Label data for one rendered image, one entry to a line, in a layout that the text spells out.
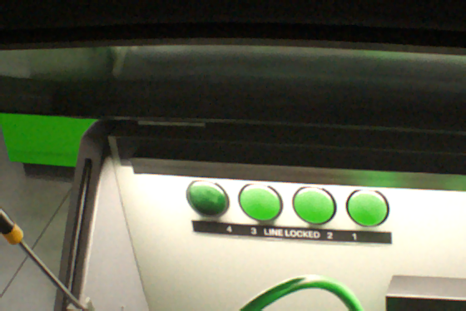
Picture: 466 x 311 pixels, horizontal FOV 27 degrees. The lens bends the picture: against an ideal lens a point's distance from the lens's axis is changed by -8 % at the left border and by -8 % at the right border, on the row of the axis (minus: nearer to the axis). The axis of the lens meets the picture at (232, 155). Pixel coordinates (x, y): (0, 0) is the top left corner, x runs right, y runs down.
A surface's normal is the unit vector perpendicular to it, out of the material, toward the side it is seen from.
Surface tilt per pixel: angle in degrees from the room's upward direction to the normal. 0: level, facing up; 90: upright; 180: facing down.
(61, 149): 90
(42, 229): 0
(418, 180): 90
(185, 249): 90
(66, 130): 90
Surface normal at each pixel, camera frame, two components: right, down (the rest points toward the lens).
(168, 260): -0.33, 0.50
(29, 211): -0.14, -0.87
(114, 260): 0.94, 0.05
